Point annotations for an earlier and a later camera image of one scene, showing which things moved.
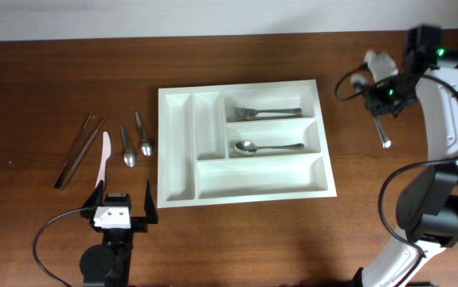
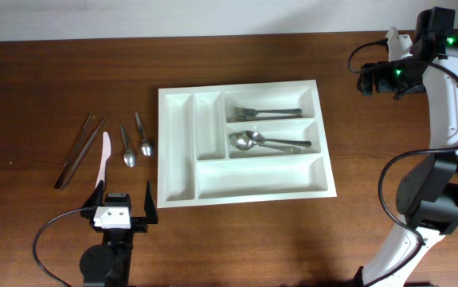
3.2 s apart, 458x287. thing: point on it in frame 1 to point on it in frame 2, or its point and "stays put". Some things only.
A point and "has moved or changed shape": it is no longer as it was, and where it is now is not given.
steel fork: x=240 y=112 stays put
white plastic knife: x=106 y=154 stays put
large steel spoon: x=248 y=147 has moved or changed shape
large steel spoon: x=386 y=143 to x=259 y=138
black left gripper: x=139 y=225 stays put
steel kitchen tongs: x=71 y=164 stays put
